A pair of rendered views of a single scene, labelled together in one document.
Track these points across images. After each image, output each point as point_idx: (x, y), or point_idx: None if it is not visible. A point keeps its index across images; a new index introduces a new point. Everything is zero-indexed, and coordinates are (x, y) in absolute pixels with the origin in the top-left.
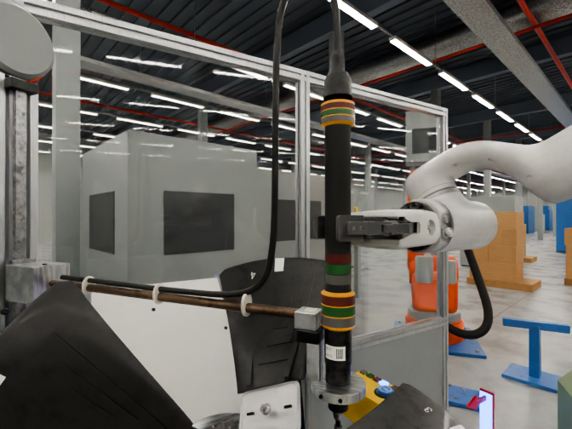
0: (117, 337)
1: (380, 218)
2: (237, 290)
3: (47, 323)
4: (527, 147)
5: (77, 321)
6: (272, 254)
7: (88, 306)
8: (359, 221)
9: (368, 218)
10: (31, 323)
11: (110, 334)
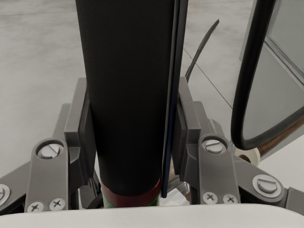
0: (188, 73)
1: (28, 189)
2: (261, 135)
3: (201, 42)
4: None
5: (199, 49)
6: (232, 111)
7: (204, 43)
8: (62, 129)
9: (45, 141)
10: (204, 37)
11: (190, 68)
